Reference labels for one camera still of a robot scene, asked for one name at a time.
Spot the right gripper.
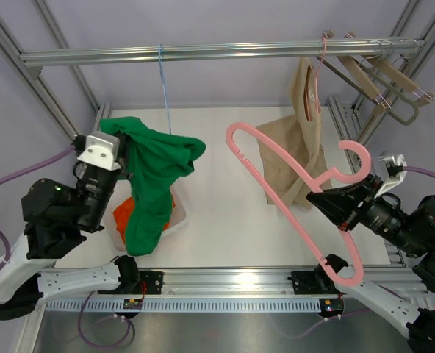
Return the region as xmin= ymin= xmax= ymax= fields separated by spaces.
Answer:
xmin=306 ymin=172 xmax=429 ymax=257

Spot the green t shirt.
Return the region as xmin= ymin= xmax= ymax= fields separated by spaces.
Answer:
xmin=101 ymin=116 xmax=206 ymax=257

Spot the pink hanger with green shirt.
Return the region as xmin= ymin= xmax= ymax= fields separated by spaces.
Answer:
xmin=226 ymin=121 xmax=372 ymax=287

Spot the orange t shirt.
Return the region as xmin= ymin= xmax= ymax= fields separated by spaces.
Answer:
xmin=112 ymin=196 xmax=177 ymax=244

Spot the beige t shirt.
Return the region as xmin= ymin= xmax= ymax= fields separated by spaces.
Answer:
xmin=257 ymin=57 xmax=327 ymax=210

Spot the light blue wire hanger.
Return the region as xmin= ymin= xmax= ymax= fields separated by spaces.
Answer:
xmin=158 ymin=44 xmax=173 ymax=135

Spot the pink hanger with beige shirt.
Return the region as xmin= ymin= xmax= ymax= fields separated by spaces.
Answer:
xmin=304 ymin=34 xmax=328 ymax=121

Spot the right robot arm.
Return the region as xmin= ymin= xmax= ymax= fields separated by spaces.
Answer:
xmin=306 ymin=174 xmax=435 ymax=352

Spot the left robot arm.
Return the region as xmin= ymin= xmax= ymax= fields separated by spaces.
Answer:
xmin=0 ymin=131 xmax=140 ymax=321

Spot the wooden hanger right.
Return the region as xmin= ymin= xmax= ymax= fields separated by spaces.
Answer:
xmin=338 ymin=52 xmax=434 ymax=108

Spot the wooden hanger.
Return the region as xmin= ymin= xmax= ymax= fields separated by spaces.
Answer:
xmin=338 ymin=52 xmax=434 ymax=108
xmin=320 ymin=49 xmax=392 ymax=116

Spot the grey plastic hanger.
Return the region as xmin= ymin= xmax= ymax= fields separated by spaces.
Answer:
xmin=362 ymin=56 xmax=420 ymax=126

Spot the wooden hanger left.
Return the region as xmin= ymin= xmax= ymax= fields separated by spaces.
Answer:
xmin=320 ymin=49 xmax=392 ymax=116

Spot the white plastic basket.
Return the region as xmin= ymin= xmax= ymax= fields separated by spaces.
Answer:
xmin=101 ymin=179 xmax=189 ymax=253

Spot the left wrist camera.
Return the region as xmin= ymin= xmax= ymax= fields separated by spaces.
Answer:
xmin=73 ymin=131 xmax=121 ymax=171

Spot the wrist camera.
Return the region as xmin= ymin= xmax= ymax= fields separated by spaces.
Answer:
xmin=73 ymin=131 xmax=121 ymax=171
xmin=375 ymin=153 xmax=407 ymax=198

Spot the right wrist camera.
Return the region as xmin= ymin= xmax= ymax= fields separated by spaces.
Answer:
xmin=375 ymin=153 xmax=407 ymax=198

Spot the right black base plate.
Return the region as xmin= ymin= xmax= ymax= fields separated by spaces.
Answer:
xmin=287 ymin=270 xmax=342 ymax=295

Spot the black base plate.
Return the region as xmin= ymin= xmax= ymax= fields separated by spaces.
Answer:
xmin=97 ymin=271 xmax=164 ymax=295
xmin=287 ymin=270 xmax=342 ymax=295

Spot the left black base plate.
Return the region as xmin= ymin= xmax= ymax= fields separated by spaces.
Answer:
xmin=97 ymin=271 xmax=164 ymax=295

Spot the front aluminium rail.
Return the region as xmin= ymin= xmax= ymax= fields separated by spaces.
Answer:
xmin=37 ymin=267 xmax=430 ymax=298

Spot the white slotted cable duct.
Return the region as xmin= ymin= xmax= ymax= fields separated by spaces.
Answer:
xmin=46 ymin=298 xmax=321 ymax=313

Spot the aluminium hanging rail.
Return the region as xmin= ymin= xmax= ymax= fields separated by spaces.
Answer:
xmin=20 ymin=37 xmax=425 ymax=67

